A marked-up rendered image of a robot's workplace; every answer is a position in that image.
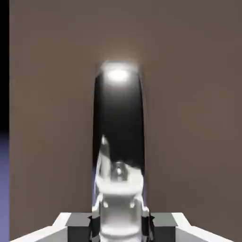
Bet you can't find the curved shiny dark metal handle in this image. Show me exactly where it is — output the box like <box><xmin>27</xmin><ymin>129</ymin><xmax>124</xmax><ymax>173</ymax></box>
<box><xmin>91</xmin><ymin>60</ymin><xmax>150</xmax><ymax>242</ymax></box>

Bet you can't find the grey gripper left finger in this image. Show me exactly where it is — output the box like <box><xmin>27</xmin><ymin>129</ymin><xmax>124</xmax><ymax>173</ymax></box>
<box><xmin>9</xmin><ymin>212</ymin><xmax>101</xmax><ymax>242</ymax></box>

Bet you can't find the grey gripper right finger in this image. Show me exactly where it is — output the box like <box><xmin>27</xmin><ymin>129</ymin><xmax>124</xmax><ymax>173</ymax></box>
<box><xmin>142</xmin><ymin>212</ymin><xmax>235</xmax><ymax>242</ymax></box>

